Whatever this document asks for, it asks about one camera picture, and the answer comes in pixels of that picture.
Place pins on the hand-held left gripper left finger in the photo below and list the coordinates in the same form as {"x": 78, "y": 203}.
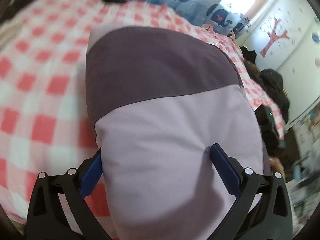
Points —
{"x": 91, "y": 177}

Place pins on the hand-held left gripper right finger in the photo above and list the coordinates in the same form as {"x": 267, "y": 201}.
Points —
{"x": 225, "y": 170}

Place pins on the lilac and purple jacket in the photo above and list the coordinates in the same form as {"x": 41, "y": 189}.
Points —
{"x": 160, "y": 110}

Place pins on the black clothes pile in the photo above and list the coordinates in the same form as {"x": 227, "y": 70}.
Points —
{"x": 272, "y": 90}

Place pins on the blurred shelf clutter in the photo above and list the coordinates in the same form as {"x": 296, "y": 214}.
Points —
{"x": 303, "y": 160}

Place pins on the pink checkered bed sheet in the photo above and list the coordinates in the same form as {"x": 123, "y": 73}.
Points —
{"x": 42, "y": 85}

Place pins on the blue whale print blanket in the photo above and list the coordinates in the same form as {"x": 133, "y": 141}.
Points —
{"x": 200, "y": 5}

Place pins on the red tree wall sticker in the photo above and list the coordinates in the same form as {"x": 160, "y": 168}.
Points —
{"x": 273, "y": 36}

